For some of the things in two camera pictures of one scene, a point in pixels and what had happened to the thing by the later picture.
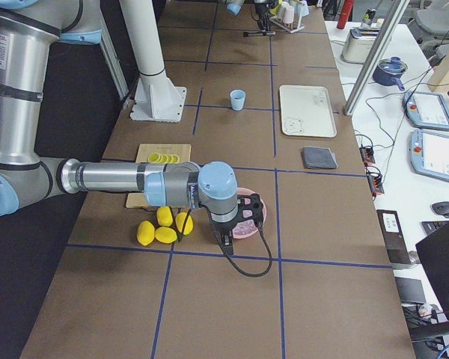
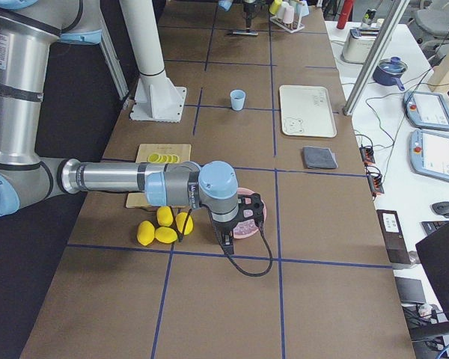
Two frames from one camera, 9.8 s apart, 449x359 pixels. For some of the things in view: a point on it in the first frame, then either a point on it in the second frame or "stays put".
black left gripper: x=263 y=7 → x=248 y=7
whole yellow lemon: x=165 y=235 stays put
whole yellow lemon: x=164 y=215 stays put
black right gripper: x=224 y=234 stays put
